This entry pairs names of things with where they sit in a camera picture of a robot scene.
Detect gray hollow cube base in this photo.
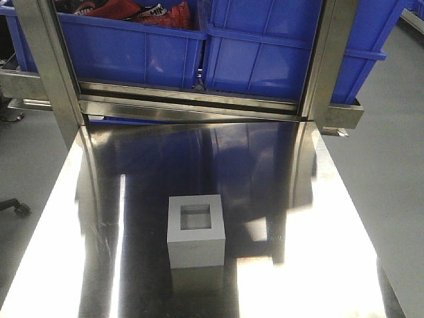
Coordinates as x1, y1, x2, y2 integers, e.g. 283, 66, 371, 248
167, 194, 226, 269

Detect black office chair caster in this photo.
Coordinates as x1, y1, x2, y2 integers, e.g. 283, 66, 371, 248
0, 198, 30, 217

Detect steel rack frame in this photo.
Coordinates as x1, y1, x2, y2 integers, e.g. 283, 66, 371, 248
1, 1, 364, 146

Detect blue bin right of shoes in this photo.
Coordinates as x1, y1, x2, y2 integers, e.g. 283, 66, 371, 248
199, 1, 405, 104

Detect red black sneakers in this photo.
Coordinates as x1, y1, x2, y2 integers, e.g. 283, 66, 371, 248
54, 0, 192, 30

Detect blue bin with shoes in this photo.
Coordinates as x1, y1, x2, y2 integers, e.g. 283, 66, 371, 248
0, 0, 208, 90

